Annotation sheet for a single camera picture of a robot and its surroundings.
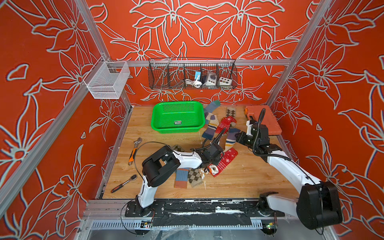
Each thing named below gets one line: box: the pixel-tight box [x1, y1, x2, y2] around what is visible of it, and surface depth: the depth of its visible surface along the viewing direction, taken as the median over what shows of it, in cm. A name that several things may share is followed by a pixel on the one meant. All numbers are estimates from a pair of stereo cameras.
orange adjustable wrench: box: [128, 137, 143, 166], surface depth 96 cm
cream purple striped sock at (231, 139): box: [223, 128, 241, 152], surface depth 87 cm
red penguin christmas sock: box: [208, 147, 239, 178], surface depth 90 cm
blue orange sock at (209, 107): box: [204, 100, 221, 113], surface depth 124 cm
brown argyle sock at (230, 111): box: [226, 107, 236, 118], surface depth 117 cm
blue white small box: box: [194, 71, 201, 81], surface depth 85 cm
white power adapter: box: [205, 72, 217, 86], surface depth 93 cm
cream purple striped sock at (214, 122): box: [202, 112, 220, 141], surface depth 109 cm
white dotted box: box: [219, 77, 232, 86], surface depth 96 cm
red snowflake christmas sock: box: [215, 116, 237, 135], surface depth 108 cm
